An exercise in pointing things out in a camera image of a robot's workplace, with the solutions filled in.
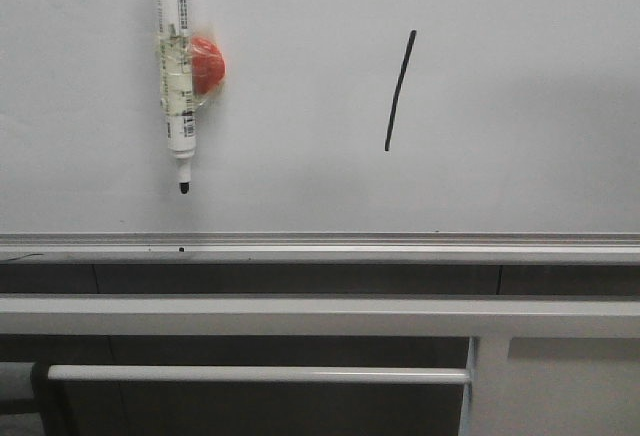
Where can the red round magnet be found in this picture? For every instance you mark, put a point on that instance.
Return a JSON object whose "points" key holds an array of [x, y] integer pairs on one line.
{"points": [[208, 65]]}

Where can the white black whiteboard marker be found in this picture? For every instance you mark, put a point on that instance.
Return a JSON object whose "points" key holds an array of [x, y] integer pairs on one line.
{"points": [[177, 93]]}

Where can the black marker stroke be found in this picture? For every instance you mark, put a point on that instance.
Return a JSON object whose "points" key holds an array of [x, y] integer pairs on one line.
{"points": [[398, 88]]}

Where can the white horizontal rod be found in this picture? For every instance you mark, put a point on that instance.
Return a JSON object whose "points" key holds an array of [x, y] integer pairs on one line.
{"points": [[365, 375]]}

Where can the whiteboard with aluminium frame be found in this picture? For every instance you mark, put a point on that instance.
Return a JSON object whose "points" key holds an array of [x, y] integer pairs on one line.
{"points": [[516, 136]]}

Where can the white metal stand frame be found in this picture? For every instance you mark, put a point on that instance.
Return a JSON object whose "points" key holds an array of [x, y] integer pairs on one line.
{"points": [[489, 325]]}

